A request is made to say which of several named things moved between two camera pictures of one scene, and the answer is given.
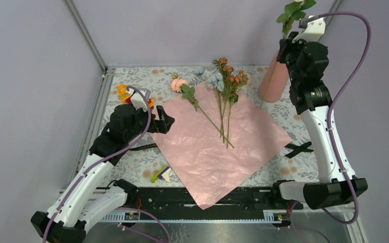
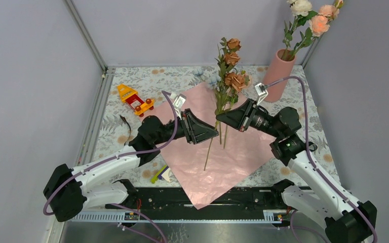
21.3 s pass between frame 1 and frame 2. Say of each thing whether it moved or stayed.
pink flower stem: moved
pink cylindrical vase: stayed
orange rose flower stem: moved
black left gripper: moved
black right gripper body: moved
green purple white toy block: stayed
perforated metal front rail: stayed
